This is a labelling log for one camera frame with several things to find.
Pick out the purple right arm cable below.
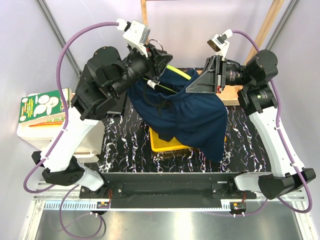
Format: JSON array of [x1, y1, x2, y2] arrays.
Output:
[[207, 29, 313, 217]]

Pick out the white plastic container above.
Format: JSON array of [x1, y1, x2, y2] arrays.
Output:
[[16, 121, 105, 163]]

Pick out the right aluminium frame post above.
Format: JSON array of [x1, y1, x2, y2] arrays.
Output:
[[265, 0, 301, 50]]

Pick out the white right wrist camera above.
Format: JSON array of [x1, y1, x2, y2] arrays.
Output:
[[207, 29, 233, 59]]

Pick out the black foam board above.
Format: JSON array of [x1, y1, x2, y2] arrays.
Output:
[[74, 72, 131, 117]]

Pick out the yellow plastic tray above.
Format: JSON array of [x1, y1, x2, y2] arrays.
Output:
[[149, 126, 227, 153]]

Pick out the left aluminium frame post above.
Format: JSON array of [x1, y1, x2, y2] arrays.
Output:
[[35, 0, 82, 77]]

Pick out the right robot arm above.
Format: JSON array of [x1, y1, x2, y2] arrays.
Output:
[[186, 49, 316, 200]]

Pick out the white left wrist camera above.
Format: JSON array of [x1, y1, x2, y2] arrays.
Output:
[[116, 18, 150, 57]]

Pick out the aluminium frame post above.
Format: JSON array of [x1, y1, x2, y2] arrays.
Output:
[[265, 0, 301, 50], [35, 0, 82, 77]]

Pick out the wooden clothes rack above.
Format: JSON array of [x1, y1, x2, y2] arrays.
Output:
[[140, 0, 285, 106]]

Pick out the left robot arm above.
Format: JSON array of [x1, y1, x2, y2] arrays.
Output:
[[32, 43, 173, 198]]

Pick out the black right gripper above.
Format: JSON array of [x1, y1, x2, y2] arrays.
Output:
[[184, 55, 254, 94]]

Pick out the green printed cardboard box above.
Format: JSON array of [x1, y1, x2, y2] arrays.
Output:
[[18, 88, 73, 127]]

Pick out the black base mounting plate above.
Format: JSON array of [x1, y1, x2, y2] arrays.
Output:
[[79, 172, 264, 211]]

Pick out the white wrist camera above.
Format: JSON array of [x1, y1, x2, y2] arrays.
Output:
[[207, 29, 233, 59], [116, 18, 150, 57]]

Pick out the navy blue shorts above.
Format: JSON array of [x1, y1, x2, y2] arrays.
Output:
[[127, 69, 228, 163]]

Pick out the neon yellow clothes hanger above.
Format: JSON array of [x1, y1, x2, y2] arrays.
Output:
[[131, 42, 198, 102]]

